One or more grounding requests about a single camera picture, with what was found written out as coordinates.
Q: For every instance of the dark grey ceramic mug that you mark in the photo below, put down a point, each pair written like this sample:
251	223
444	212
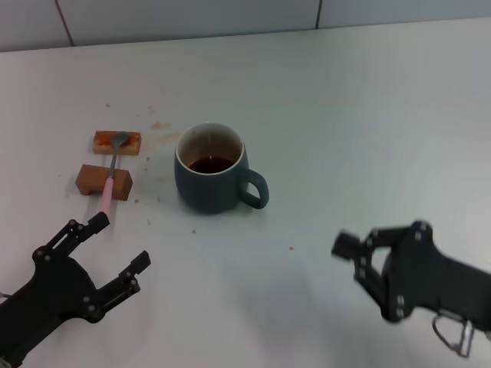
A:
207	191

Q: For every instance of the light stained wooden block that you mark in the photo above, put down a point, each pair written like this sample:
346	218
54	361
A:
132	145

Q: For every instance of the brown notched wooden block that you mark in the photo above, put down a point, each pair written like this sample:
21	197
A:
90	178

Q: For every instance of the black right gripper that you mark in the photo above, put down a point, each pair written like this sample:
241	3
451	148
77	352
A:
429	280

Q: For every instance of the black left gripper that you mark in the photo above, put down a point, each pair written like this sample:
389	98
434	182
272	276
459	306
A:
57	291

